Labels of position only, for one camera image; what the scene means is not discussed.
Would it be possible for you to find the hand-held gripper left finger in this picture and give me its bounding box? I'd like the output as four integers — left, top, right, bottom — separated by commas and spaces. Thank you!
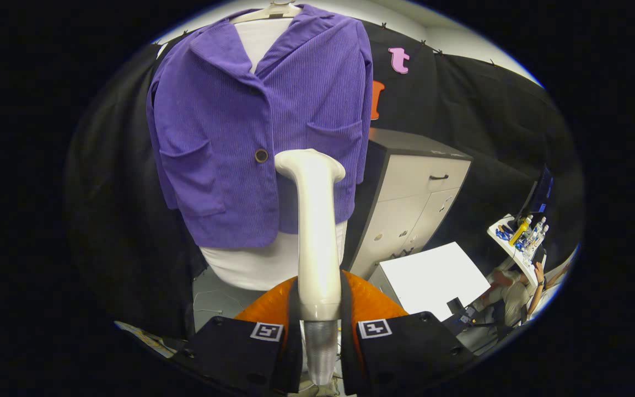
171, 276, 303, 395

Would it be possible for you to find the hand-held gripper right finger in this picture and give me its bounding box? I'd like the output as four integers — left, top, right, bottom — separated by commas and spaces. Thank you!
340, 270, 478, 395

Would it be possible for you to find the white garment steamer with hose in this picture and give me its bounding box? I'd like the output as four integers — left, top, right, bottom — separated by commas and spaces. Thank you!
275, 149, 347, 387

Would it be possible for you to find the purple corduroy jacket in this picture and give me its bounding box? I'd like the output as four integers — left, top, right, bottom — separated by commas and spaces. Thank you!
146, 4, 374, 249

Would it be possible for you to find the low white cabinet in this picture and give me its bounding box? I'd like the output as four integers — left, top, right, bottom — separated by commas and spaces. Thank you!
369, 242, 492, 322

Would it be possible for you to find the white dress form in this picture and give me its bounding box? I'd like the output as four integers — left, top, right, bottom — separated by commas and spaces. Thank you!
199, 0, 348, 291

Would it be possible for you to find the white side table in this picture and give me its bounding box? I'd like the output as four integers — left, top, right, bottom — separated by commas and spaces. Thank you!
487, 214, 550, 287

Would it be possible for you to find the grey drawer cabinet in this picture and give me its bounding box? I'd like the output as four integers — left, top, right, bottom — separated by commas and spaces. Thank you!
341, 128, 472, 281

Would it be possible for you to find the yellow bottle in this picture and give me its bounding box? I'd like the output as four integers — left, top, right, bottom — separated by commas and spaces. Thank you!
509, 215, 533, 246

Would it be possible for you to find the cluster of clear bottles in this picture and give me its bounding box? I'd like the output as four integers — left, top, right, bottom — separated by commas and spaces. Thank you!
523, 217, 550, 260

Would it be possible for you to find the computer monitor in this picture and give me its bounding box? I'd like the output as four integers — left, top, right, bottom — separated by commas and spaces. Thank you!
519, 165, 554, 221

